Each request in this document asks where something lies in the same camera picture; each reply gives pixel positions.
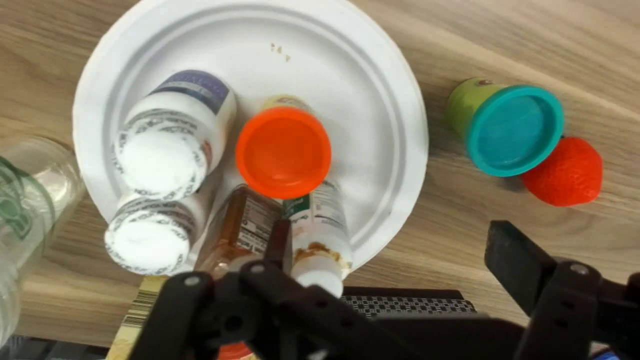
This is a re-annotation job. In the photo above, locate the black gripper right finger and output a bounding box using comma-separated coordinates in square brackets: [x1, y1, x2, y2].
[481, 220, 640, 360]

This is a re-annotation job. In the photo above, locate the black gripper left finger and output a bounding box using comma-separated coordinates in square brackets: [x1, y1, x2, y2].
[128, 217, 375, 360]

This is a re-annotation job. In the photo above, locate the white pill bottle blue label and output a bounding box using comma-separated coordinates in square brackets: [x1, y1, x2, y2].
[102, 190, 209, 279]
[111, 68, 240, 202]

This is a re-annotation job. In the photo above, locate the white pill bottle green label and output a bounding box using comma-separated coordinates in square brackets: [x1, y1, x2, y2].
[286, 178, 355, 299]

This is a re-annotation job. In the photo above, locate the small red round object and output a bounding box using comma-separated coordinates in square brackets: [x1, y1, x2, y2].
[520, 134, 606, 207]

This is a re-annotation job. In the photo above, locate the white paper plate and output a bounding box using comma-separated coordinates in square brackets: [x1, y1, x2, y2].
[69, 0, 432, 276]

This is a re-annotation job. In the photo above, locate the grey patterned box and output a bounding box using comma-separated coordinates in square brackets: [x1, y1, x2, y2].
[337, 286, 483, 323]

